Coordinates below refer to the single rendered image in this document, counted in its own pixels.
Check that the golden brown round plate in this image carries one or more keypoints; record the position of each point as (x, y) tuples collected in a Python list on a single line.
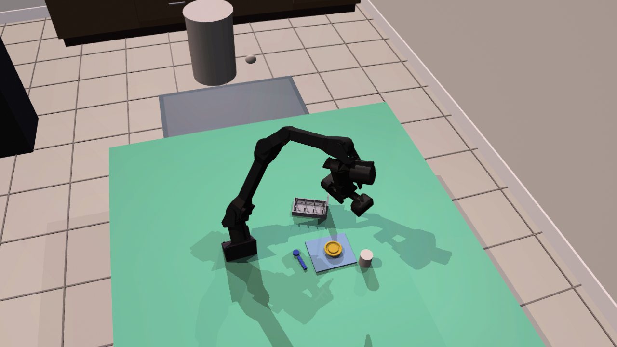
[(333, 248)]

